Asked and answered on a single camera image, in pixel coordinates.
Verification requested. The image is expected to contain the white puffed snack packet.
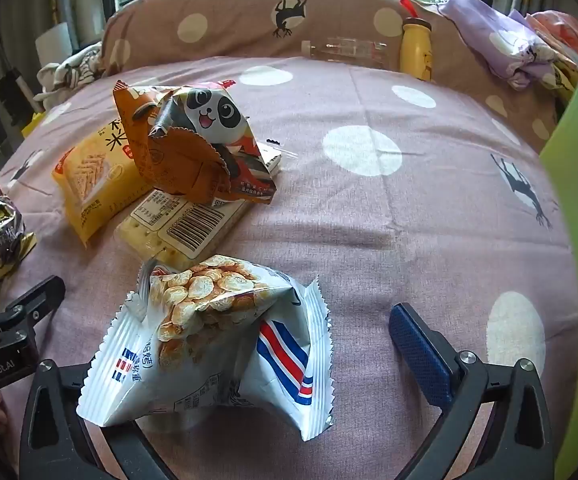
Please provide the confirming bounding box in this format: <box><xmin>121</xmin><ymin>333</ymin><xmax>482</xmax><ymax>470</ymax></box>
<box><xmin>76</xmin><ymin>255</ymin><xmax>332</xmax><ymax>442</ymax></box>

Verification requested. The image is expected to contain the orange panda snack packet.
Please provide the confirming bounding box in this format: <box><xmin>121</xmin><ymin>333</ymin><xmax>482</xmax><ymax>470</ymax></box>
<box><xmin>113</xmin><ymin>80</ymin><xmax>277</xmax><ymax>207</ymax></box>

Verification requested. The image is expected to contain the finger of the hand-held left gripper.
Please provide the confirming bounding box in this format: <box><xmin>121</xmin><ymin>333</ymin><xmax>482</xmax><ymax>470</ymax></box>
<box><xmin>3</xmin><ymin>275</ymin><xmax>66</xmax><ymax>332</ymax></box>

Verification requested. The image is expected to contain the clear cracker packet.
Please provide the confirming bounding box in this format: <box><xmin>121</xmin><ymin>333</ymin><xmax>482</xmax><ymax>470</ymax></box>
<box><xmin>114</xmin><ymin>190</ymin><xmax>252</xmax><ymax>273</ymax></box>

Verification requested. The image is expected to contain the purple spotted cloth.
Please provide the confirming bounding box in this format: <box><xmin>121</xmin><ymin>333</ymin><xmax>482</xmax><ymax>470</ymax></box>
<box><xmin>436</xmin><ymin>0</ymin><xmax>562</xmax><ymax>92</ymax></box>

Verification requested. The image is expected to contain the pink spotted blanket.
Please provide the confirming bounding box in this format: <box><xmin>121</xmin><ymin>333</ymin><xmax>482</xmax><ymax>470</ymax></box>
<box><xmin>0</xmin><ymin>0</ymin><xmax>578</xmax><ymax>480</ymax></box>

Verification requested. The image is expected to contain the yellow corn snack packet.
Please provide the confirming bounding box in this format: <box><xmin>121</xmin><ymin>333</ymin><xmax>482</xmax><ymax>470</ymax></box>
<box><xmin>51</xmin><ymin>115</ymin><xmax>157</xmax><ymax>248</ymax></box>

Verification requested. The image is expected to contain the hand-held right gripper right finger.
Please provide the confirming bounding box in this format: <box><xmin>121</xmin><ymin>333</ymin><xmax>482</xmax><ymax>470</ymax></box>
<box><xmin>388</xmin><ymin>302</ymin><xmax>556</xmax><ymax>480</ymax></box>

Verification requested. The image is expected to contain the yellow bottle with red strap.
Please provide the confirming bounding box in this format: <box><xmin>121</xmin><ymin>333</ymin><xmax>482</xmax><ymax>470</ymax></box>
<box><xmin>399</xmin><ymin>0</ymin><xmax>435</xmax><ymax>83</ymax></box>

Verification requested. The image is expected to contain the small yellow object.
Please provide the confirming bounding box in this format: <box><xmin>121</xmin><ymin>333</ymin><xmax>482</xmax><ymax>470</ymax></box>
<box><xmin>21</xmin><ymin>110</ymin><xmax>44</xmax><ymax>138</ymax></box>

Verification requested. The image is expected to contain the clear plastic bottle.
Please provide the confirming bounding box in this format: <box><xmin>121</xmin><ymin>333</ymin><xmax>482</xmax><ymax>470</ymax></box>
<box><xmin>300</xmin><ymin>36</ymin><xmax>390</xmax><ymax>68</ymax></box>

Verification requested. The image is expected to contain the small white packet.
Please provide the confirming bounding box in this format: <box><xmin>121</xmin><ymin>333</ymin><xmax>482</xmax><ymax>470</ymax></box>
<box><xmin>259</xmin><ymin>137</ymin><xmax>300</xmax><ymax>173</ymax></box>

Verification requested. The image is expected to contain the white patterned cloth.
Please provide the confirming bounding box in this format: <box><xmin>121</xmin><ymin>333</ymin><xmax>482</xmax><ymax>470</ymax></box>
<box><xmin>34</xmin><ymin>42</ymin><xmax>107</xmax><ymax>111</ymax></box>

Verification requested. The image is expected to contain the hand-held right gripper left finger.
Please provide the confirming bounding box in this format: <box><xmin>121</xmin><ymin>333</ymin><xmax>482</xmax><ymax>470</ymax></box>
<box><xmin>19</xmin><ymin>359</ymin><xmax>176</xmax><ymax>480</ymax></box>

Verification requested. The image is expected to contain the yellow printed cloth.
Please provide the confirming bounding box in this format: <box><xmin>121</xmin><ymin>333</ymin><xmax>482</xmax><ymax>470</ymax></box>
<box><xmin>549</xmin><ymin>55</ymin><xmax>578</xmax><ymax>106</ymax></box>

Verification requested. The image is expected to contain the orange pink cloth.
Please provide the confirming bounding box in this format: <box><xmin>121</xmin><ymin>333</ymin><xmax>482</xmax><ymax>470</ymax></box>
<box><xmin>524</xmin><ymin>10</ymin><xmax>578</xmax><ymax>61</ymax></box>

